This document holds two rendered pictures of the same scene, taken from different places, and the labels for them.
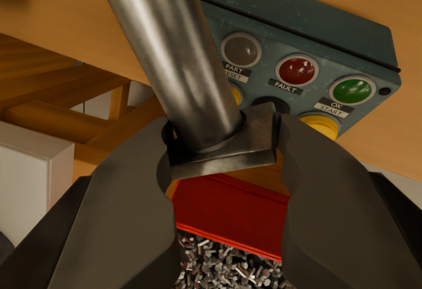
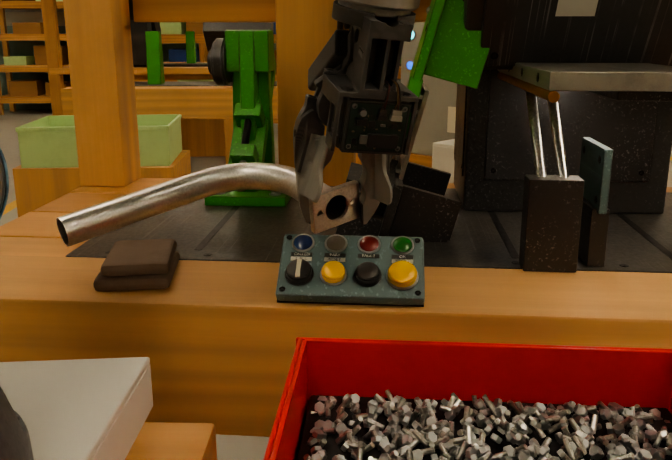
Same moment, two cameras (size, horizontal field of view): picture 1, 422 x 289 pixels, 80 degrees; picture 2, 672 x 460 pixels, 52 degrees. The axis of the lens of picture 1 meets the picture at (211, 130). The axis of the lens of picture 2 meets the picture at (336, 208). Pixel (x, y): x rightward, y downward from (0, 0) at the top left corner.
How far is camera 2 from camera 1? 0.71 m
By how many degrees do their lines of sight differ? 97
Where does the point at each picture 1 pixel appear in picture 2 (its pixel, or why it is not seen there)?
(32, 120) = not seen: outside the picture
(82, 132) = not seen: outside the picture
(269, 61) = (353, 244)
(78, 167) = (150, 427)
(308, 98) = (385, 258)
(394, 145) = (478, 304)
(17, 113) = not seen: outside the picture
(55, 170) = (144, 381)
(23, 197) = (95, 390)
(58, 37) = (193, 298)
